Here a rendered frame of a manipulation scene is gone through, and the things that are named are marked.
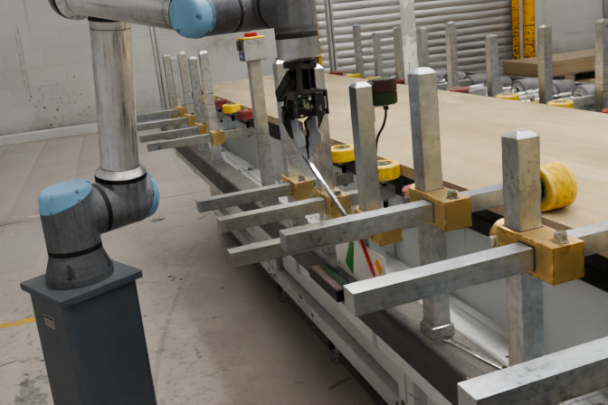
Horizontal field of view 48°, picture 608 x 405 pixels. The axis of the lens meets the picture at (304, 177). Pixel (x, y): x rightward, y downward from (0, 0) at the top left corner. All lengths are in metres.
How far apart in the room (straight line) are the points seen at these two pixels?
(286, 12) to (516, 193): 0.66
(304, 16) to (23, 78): 8.00
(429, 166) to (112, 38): 1.07
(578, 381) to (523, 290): 0.33
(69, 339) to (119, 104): 0.66
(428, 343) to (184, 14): 0.78
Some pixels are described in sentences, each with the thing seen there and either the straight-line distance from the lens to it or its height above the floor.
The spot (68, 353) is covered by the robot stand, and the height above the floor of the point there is 0.43.
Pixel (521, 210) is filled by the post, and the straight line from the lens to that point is 0.94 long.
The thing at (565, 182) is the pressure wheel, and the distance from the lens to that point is 1.24.
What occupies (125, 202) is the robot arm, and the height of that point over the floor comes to 0.79.
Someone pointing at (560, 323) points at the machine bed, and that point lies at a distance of 1.32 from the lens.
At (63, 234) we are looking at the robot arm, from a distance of 1.99.
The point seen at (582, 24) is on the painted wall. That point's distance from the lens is 11.63.
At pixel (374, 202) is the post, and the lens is 1.40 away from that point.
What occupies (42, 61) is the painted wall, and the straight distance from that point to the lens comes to 9.24.
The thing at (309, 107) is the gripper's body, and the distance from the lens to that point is 1.42.
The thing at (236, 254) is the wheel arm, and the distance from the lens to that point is 1.28.
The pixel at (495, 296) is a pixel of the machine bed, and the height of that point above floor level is 0.68.
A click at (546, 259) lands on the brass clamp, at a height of 0.95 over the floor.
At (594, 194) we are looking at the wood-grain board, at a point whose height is 0.90.
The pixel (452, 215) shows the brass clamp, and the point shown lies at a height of 0.95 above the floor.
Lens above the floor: 1.29
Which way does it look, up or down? 14 degrees down
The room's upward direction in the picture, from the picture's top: 6 degrees counter-clockwise
